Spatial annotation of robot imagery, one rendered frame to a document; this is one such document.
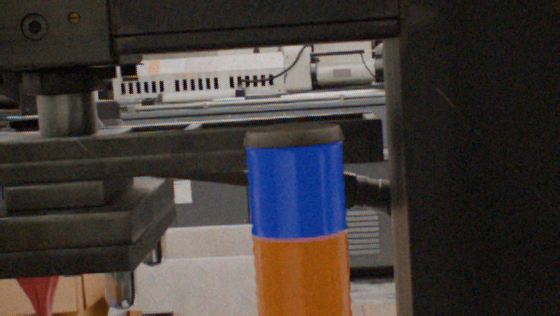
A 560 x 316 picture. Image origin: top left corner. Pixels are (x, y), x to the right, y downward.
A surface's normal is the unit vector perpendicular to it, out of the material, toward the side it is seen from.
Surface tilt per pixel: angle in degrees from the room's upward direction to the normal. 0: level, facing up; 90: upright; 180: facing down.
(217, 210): 90
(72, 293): 86
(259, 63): 49
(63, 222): 90
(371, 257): 90
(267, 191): 76
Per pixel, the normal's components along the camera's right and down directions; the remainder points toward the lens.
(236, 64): -0.11, -0.58
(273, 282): -0.57, -0.13
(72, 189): -0.03, 0.11
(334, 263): 0.60, -0.21
